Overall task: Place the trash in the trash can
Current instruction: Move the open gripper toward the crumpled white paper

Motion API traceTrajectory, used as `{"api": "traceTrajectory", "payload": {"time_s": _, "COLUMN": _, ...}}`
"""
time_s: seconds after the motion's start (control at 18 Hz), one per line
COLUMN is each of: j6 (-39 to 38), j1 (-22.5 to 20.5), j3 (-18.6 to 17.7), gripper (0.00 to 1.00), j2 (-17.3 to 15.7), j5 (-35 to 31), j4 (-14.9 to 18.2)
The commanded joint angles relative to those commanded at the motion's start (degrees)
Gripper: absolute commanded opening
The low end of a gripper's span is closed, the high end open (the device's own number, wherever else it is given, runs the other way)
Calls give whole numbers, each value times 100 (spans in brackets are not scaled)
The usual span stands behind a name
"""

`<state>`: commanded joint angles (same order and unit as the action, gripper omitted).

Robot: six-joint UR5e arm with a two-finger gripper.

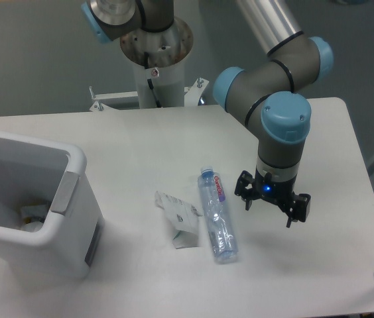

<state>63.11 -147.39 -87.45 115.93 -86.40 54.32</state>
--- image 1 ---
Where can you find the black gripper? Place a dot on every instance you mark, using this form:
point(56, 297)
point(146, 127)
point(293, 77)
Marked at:
point(275, 186)

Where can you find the crushed clear plastic bottle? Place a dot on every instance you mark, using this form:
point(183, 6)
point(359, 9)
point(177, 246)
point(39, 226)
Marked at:
point(217, 217)

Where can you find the white paper wrapper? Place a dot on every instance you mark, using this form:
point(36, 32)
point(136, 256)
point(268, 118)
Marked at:
point(183, 218)

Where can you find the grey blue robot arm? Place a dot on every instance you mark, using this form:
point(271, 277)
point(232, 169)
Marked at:
point(266, 101)

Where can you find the trash inside can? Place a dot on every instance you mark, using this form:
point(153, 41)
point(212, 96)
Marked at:
point(32, 215)

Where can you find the white trash can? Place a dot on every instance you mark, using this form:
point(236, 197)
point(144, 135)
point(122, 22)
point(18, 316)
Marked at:
point(49, 217)

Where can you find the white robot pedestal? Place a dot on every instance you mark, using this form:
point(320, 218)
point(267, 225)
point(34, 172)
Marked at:
point(158, 60)

